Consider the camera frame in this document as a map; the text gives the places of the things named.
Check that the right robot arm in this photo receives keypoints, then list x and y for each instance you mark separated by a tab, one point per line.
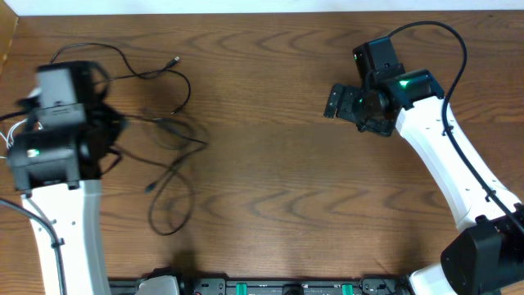
487	255

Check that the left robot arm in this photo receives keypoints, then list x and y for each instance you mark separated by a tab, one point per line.
55	164

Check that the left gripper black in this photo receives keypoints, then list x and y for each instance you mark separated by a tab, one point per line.
119	120

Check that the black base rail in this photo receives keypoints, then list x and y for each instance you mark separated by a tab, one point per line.
221	284

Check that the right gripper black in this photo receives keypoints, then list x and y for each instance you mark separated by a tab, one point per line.
344	108

